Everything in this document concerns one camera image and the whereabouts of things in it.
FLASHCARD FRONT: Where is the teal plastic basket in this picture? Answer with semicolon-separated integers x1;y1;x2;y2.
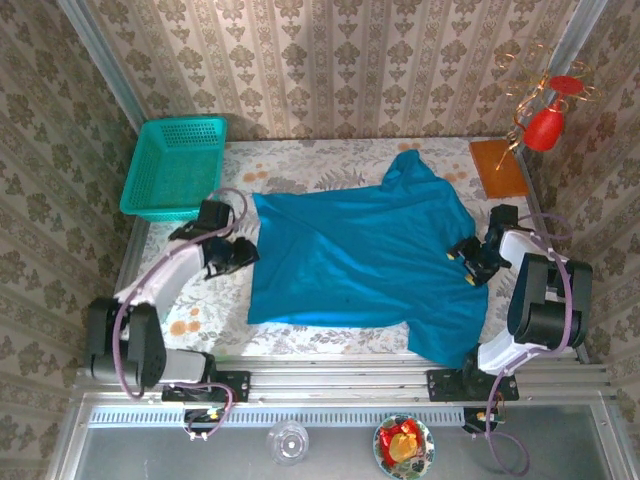
119;116;229;224

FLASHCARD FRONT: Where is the aluminium front rail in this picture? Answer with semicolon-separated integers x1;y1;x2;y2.
74;355;615;406

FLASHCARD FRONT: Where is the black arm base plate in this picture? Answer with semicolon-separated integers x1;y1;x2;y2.
161;369;251;404
426;368;520;404

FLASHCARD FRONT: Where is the orange wooden stand base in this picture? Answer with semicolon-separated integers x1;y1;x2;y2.
468;139;530;200

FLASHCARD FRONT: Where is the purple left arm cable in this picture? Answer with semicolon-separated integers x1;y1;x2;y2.
112;187;250;444

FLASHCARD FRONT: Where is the yellow wrapped candy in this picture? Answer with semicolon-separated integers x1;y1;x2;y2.
388;432;419;464

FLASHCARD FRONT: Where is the aluminium corner post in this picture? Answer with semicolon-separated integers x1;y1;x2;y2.
57;0;149;134
519;0;610;146

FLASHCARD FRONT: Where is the floral tablecloth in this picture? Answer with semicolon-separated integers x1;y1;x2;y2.
116;137;575;359

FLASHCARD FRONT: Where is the grey slotted cable duct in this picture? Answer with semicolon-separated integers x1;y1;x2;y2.
87;405;467;429

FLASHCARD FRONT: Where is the red foil candy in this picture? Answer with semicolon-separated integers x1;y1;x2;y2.
378;418;422;454

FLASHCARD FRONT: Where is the black controller board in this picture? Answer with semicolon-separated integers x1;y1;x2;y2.
182;407;224;435
462;407;507;435

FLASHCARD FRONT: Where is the blue t-shirt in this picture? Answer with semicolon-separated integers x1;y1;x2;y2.
247;149;491;370

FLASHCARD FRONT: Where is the leaf patterned bowl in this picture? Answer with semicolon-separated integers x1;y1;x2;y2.
373;413;436;480

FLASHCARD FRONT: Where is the clear glass cup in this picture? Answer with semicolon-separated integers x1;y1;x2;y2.
265;419;310;466

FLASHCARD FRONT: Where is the red goblet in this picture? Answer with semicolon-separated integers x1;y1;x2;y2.
522;74;587;153

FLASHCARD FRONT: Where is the red and gold ornament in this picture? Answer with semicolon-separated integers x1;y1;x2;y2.
494;42;604;171

